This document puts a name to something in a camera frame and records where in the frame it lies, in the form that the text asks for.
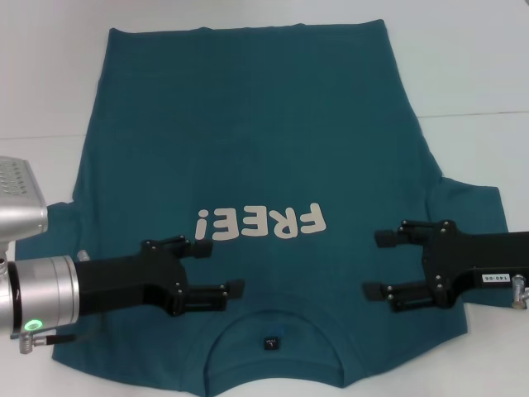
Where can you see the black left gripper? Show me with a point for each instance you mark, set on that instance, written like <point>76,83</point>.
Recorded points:
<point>124,281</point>

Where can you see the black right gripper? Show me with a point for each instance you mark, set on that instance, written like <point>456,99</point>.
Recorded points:
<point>458,256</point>

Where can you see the teal shirt with FREE print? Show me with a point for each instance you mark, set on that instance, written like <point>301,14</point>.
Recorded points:
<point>268,136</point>

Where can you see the left wrist camera housing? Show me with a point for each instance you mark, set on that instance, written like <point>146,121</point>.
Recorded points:
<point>20,207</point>

